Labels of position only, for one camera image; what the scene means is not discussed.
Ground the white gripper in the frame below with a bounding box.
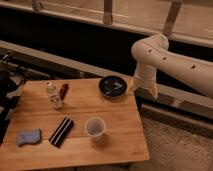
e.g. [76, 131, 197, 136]
[131, 63, 158, 99]

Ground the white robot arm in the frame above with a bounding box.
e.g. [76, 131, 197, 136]
[131, 34, 213, 99]

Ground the red brown small object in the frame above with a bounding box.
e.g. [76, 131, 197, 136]
[59, 84, 69, 100]

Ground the small white plastic bottle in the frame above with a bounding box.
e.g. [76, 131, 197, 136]
[46, 81, 62, 109]

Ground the blue sponge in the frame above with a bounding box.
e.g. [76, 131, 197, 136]
[17, 129, 41, 146]

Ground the black equipment at left edge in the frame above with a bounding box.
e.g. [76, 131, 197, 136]
[0, 54, 25, 145]

